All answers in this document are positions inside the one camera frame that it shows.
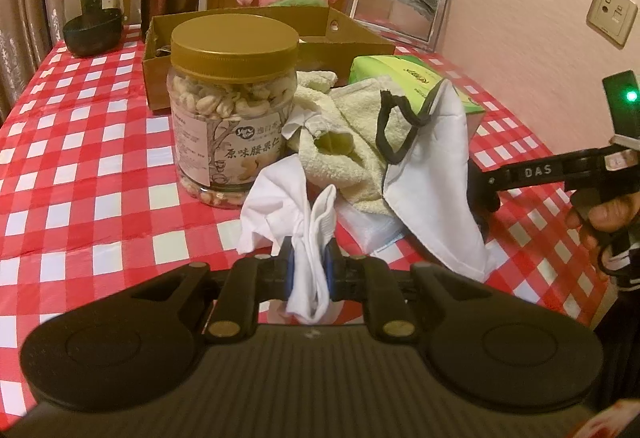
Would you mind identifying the red checked tablecloth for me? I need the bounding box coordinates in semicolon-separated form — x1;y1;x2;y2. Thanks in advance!
0;24;617;371

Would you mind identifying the green tissue box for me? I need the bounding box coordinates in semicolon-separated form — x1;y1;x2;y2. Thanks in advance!
347;54;487;119

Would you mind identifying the person's right hand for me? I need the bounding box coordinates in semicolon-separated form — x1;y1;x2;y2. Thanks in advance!
566;192;640;235

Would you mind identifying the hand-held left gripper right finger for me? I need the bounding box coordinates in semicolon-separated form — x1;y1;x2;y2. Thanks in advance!
326;239;502;345

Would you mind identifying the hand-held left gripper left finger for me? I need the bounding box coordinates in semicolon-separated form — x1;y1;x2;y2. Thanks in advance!
133;237;294;345

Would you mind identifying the white sock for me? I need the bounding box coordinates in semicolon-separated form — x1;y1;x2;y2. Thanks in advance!
237;155;339;327

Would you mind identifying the cardboard box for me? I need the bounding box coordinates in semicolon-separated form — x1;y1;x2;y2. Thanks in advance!
141;6;399;117

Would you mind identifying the glass jar with dark lid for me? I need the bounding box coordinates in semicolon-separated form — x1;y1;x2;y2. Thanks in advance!
62;0;125;58

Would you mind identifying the framed sand picture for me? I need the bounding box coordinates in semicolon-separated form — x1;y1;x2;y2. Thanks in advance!
344;0;452;53

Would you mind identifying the cashew jar with gold lid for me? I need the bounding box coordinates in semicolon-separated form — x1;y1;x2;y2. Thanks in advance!
169;14;300;209

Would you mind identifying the pale yellow towel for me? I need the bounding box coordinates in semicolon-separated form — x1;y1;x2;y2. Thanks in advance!
281;70;427;219

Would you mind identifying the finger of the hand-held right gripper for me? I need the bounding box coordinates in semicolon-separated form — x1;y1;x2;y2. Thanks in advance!
466;149;572;215

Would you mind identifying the white and black face mask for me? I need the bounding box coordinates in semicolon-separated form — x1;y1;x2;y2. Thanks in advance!
379;80;497;282

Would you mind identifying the frosted plastic drawstring bag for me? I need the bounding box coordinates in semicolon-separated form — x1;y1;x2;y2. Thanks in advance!
340;208;403;253

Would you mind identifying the beige wall outlet panel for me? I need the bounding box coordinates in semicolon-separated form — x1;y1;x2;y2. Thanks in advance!
585;0;639;50

